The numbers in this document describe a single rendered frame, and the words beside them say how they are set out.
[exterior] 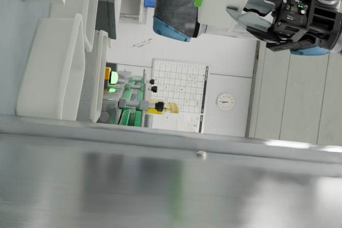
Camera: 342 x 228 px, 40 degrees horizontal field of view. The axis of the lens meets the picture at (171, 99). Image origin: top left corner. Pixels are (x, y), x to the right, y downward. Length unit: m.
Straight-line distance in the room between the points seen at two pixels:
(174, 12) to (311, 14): 0.51
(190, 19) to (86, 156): 1.00
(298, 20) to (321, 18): 0.04
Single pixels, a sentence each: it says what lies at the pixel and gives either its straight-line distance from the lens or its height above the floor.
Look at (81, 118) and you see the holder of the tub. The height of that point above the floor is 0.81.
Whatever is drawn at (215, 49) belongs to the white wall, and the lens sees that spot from 7.36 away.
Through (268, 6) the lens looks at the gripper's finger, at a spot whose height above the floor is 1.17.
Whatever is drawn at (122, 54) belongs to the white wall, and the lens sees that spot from 7.28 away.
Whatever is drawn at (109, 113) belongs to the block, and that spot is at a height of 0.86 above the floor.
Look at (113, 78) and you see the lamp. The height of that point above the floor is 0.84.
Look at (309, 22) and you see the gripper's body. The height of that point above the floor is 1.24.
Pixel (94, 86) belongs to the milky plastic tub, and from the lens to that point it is 1.11.
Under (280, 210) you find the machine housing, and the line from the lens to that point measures 0.29.
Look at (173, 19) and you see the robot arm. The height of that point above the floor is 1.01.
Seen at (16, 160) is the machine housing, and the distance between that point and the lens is 0.34.
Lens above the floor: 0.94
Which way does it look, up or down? 4 degrees up
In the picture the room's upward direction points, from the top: 96 degrees clockwise
